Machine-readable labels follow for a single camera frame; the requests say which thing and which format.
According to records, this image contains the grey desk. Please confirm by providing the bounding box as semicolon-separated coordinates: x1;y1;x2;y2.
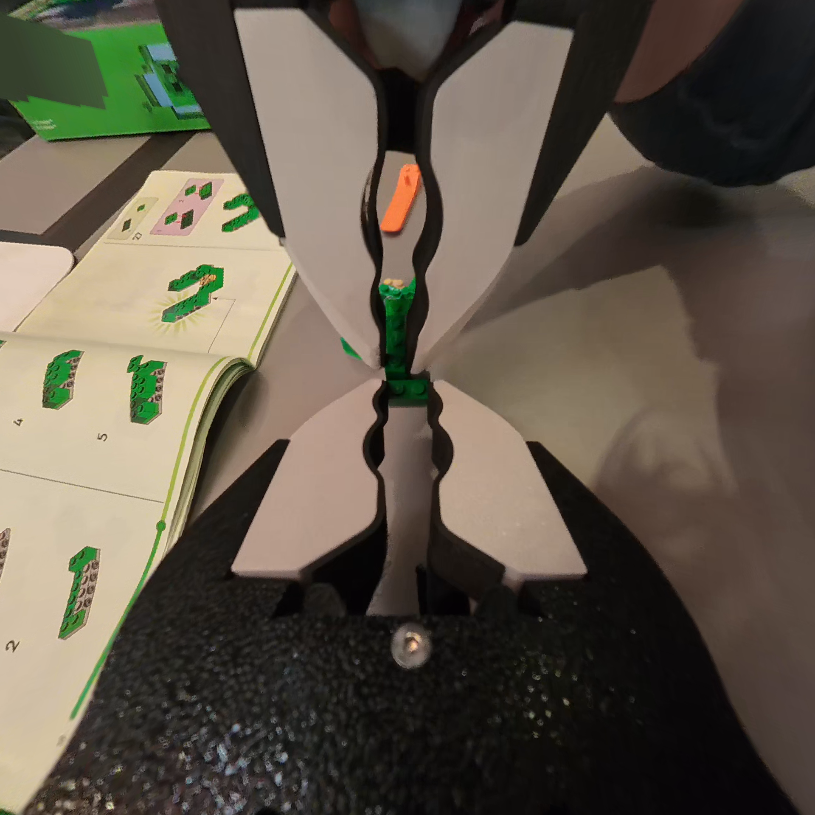
0;115;815;815

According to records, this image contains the green grey brick assembly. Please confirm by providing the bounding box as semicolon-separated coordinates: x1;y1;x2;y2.
340;277;435;408

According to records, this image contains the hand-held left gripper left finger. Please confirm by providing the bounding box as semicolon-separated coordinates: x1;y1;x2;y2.
230;379;391;613

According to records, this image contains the green cardboard box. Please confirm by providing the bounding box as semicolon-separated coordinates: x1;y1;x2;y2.
11;22;211;142

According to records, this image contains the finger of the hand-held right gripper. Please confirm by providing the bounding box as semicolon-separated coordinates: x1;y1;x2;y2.
410;21;574;373
234;0;389;370

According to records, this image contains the white tray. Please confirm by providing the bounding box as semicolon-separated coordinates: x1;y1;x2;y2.
0;242;76;332

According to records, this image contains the brick instruction booklet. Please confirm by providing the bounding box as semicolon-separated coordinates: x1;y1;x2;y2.
0;171;299;815

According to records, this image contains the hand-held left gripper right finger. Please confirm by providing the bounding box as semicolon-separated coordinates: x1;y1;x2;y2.
425;381;588;606

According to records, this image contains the orange brick separator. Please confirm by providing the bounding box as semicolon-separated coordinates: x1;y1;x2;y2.
381;163;422;234

